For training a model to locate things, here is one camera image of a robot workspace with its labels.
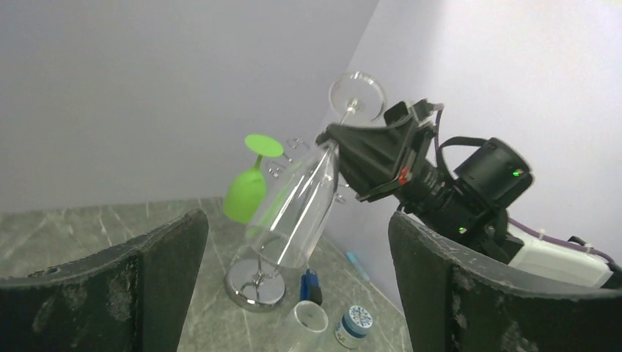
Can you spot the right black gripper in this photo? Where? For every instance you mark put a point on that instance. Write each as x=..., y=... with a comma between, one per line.
x=378, y=162

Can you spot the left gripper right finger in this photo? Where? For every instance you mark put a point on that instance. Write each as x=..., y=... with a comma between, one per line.
x=456, y=299

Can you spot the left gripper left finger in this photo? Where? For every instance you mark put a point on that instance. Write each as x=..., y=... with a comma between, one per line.
x=133, y=296

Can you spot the clear wine glass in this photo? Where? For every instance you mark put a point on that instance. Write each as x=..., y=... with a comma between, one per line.
x=290, y=220
x=302, y=329

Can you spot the green plastic wine glass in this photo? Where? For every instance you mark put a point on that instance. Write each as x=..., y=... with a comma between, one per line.
x=249, y=188

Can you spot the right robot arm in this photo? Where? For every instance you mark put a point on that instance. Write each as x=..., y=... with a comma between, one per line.
x=461, y=189

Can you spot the chrome wine glass rack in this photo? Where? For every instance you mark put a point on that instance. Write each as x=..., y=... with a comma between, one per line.
x=254, y=287

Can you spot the light blue pen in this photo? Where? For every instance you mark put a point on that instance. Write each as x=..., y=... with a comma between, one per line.
x=354, y=261

